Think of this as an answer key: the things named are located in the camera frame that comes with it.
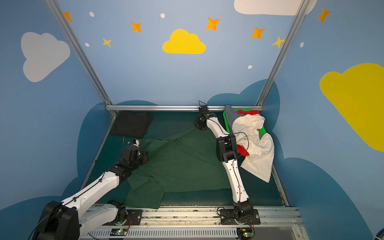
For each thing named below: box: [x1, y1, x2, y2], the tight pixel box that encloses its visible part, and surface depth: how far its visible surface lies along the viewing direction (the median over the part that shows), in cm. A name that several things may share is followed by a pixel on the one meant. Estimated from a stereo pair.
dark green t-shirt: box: [125, 128, 232, 210], surface depth 93 cm
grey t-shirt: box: [225, 104, 246, 135], surface depth 113 cm
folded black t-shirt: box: [110, 110, 153, 138], surface depth 116 cm
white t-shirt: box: [232, 114, 275, 183], surface depth 96 cm
